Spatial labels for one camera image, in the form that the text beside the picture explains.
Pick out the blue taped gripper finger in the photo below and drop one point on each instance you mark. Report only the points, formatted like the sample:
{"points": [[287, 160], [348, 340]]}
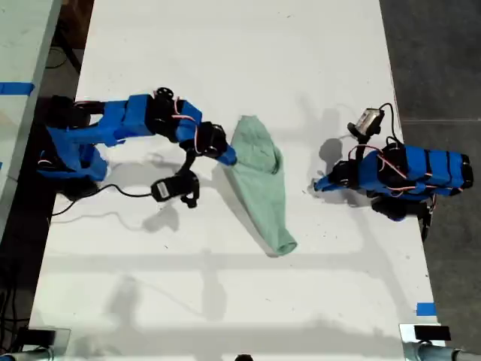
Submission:
{"points": [[327, 180], [230, 152], [327, 189], [224, 159]]}

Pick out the pale green T-shirt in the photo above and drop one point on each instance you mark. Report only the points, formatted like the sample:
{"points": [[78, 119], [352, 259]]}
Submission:
{"points": [[259, 180]]}

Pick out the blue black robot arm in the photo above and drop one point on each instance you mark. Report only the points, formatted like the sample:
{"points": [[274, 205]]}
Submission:
{"points": [[120, 120], [424, 169]]}

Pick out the short blue tape strip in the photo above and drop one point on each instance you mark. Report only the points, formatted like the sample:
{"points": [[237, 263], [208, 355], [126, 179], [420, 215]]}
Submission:
{"points": [[426, 309]]}

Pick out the black table leg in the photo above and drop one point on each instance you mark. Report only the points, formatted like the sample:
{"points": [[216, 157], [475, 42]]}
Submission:
{"points": [[69, 52]]}

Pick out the metal clamp plate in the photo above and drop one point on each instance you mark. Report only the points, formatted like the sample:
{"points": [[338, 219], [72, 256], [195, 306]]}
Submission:
{"points": [[63, 340], [406, 332]]}

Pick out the brown cardboard box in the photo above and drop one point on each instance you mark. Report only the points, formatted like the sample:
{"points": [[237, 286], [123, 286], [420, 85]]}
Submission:
{"points": [[79, 19]]}

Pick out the small black box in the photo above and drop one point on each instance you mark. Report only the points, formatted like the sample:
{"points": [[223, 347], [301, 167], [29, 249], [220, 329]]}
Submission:
{"points": [[432, 332], [42, 336]]}

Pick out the small black round object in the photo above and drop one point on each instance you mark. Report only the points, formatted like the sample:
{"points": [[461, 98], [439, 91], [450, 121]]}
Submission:
{"points": [[243, 357]]}

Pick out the grey metal pipe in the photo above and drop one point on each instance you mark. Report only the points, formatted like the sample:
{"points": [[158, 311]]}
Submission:
{"points": [[26, 355], [432, 352]]}

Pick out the long blue tape strip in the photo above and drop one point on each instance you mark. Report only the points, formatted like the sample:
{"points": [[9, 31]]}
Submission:
{"points": [[15, 88]]}

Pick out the white side table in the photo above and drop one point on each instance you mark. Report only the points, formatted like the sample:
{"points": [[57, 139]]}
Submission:
{"points": [[19, 45]]}

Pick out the short black camera stalk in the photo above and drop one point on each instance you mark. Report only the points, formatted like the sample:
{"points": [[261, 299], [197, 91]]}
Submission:
{"points": [[188, 163], [361, 147]]}

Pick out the silver black camera box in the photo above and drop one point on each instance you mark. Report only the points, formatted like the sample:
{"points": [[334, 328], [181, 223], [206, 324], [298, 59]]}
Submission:
{"points": [[368, 122]]}

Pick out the black labelled camera box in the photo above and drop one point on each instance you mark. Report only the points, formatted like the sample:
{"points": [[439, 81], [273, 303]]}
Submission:
{"points": [[171, 190]]}

